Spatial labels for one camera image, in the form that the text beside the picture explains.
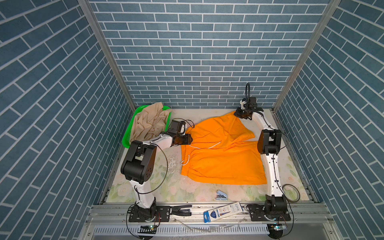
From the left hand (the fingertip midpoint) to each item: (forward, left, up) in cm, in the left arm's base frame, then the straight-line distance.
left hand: (189, 139), depth 97 cm
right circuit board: (-48, -43, -6) cm, 65 cm away
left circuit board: (-48, +20, -8) cm, 52 cm away
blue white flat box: (-42, -17, -3) cm, 45 cm away
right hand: (+25, -34, +1) cm, 42 cm away
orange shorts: (-9, -21, -2) cm, 23 cm away
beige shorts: (+13, +29, +1) cm, 32 cm away
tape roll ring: (-34, -56, -4) cm, 66 cm away
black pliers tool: (-40, +6, -3) cm, 41 cm away
